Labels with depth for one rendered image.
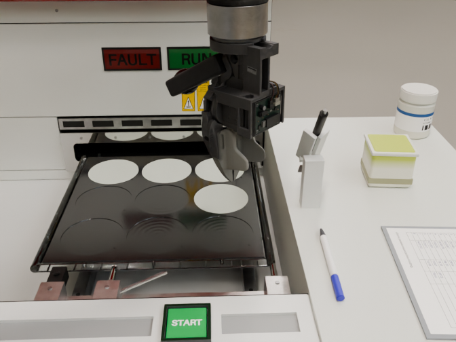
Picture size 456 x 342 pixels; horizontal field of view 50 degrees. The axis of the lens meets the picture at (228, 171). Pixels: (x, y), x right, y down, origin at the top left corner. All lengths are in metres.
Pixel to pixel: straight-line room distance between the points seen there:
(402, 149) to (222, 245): 0.33
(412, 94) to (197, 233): 0.49
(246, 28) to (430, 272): 0.39
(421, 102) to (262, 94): 0.47
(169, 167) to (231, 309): 0.47
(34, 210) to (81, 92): 0.26
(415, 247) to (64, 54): 0.75
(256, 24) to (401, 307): 0.38
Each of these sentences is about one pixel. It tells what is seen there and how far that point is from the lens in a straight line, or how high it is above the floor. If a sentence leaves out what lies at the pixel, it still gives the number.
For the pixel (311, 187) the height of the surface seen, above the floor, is 1.00.
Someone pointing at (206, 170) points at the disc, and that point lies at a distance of 1.01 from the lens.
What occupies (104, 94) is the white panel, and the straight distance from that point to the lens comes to 1.08.
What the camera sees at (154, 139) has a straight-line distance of 1.09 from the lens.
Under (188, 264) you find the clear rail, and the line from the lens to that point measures 0.77.
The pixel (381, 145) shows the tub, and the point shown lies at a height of 1.03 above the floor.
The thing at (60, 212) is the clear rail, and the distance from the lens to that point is 0.93.
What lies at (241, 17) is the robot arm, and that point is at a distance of 0.60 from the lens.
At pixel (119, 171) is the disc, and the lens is 1.03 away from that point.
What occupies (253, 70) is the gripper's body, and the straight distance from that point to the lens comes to 0.61.
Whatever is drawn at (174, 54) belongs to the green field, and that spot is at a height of 1.11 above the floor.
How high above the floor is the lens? 1.40
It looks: 30 degrees down
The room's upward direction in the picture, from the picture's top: straight up
